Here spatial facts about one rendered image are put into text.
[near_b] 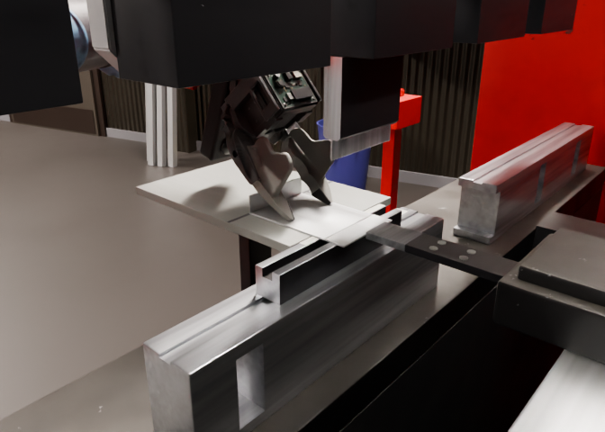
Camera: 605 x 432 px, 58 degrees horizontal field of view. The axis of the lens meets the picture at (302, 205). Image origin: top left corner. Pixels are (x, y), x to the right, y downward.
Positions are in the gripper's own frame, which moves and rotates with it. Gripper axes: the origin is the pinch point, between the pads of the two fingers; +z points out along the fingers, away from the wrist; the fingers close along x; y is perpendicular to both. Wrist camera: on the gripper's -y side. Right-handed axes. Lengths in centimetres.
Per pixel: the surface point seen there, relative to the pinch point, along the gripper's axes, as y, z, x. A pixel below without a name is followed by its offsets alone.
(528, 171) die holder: 4.3, 9.9, 43.8
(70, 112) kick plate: -401, -235, 195
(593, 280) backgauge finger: 24.7, 17.5, -2.7
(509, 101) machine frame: -9, -5, 86
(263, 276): 3.6, 5.2, -12.4
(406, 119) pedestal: -82, -31, 164
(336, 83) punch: 14.8, -6.4, -3.5
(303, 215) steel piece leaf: 0.6, 1.2, -1.2
